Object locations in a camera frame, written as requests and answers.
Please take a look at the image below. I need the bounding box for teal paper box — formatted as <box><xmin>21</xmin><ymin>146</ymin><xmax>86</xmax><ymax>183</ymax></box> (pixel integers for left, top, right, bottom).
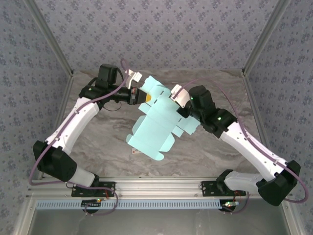
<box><xmin>126</xmin><ymin>75</ymin><xmax>200</xmax><ymax>162</ymax></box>

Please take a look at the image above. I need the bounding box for small circuit board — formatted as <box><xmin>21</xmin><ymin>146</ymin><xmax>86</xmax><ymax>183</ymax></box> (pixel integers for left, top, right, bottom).
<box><xmin>221</xmin><ymin>200</ymin><xmax>240</xmax><ymax>212</ymax></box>
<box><xmin>81</xmin><ymin>198</ymin><xmax>103</xmax><ymax>209</ymax></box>

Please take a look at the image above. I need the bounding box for grey metal panel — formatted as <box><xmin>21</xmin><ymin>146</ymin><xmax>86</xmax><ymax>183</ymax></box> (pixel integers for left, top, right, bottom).
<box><xmin>13</xmin><ymin>198</ymin><xmax>303</xmax><ymax>235</ymax></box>

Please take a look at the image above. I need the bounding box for purple cable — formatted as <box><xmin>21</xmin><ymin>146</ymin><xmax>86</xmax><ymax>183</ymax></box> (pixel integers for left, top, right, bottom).
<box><xmin>28</xmin><ymin>58</ymin><xmax>134</xmax><ymax>217</ymax></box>
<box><xmin>172</xmin><ymin>77</ymin><xmax>309</xmax><ymax>215</ymax></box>

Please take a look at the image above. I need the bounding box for aluminium side rail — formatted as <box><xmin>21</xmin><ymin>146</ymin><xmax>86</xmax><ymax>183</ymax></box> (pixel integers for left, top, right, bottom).
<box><xmin>242</xmin><ymin>73</ymin><xmax>281</xmax><ymax>172</ymax></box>
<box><xmin>36</xmin><ymin>73</ymin><xmax>75</xmax><ymax>182</ymax></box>

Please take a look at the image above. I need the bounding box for aluminium frame post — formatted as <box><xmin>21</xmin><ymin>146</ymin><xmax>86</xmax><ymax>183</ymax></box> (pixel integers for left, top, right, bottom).
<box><xmin>23</xmin><ymin>0</ymin><xmax>75</xmax><ymax>78</ymax></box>
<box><xmin>241</xmin><ymin>0</ymin><xmax>294</xmax><ymax>78</ymax></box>

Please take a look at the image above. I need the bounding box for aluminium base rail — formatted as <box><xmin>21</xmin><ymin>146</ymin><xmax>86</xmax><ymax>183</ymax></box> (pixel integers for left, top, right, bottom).
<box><xmin>26</xmin><ymin>177</ymin><xmax>261</xmax><ymax>198</ymax></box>

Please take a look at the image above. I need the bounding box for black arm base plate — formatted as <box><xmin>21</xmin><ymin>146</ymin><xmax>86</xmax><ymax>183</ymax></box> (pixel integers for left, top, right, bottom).
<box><xmin>71</xmin><ymin>181</ymin><xmax>116</xmax><ymax>198</ymax></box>
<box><xmin>201</xmin><ymin>180</ymin><xmax>246</xmax><ymax>198</ymax></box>

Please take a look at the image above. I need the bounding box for slotted pale cable duct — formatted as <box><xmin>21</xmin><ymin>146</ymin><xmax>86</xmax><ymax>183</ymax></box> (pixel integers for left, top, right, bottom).
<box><xmin>35</xmin><ymin>198</ymin><xmax>222</xmax><ymax>211</ymax></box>

